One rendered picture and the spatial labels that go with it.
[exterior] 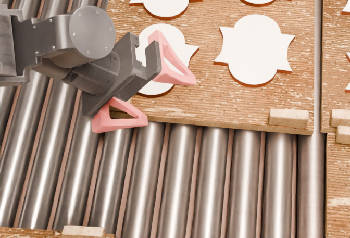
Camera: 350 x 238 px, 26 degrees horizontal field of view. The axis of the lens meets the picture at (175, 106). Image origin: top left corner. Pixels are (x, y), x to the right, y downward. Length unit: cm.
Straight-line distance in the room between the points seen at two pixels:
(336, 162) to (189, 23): 34
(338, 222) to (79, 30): 49
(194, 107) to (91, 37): 41
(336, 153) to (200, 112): 21
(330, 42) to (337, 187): 27
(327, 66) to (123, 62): 45
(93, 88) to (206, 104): 32
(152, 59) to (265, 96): 35
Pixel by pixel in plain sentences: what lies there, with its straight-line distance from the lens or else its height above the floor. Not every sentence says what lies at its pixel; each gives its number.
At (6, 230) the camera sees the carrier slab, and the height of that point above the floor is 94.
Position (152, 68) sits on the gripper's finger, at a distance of 87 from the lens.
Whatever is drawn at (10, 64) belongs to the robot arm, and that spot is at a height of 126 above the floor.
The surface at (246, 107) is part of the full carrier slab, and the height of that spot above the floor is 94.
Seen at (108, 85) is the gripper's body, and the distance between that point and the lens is 88.
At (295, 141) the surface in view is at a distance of 122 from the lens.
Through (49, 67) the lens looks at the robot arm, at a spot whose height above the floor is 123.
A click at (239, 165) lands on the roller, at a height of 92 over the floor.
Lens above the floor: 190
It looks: 56 degrees down
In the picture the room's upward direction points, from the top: straight up
